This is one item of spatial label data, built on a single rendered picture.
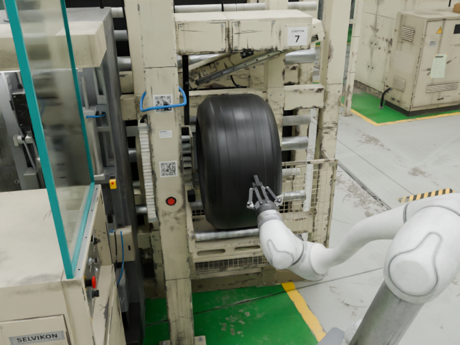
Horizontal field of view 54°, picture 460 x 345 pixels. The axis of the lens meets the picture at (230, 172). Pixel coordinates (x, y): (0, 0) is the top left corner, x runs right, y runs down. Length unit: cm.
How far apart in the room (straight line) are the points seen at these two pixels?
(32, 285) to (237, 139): 89
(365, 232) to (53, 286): 86
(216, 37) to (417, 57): 440
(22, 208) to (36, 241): 23
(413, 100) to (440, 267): 544
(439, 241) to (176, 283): 153
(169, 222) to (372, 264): 183
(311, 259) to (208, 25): 109
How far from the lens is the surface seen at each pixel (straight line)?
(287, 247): 144
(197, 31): 205
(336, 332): 202
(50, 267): 141
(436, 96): 659
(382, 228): 125
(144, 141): 191
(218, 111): 185
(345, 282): 328
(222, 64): 223
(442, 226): 105
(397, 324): 118
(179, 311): 242
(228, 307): 303
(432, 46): 629
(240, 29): 207
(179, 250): 218
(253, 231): 208
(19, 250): 151
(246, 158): 177
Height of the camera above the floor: 208
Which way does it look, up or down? 27 degrees down
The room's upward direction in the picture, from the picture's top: 1 degrees counter-clockwise
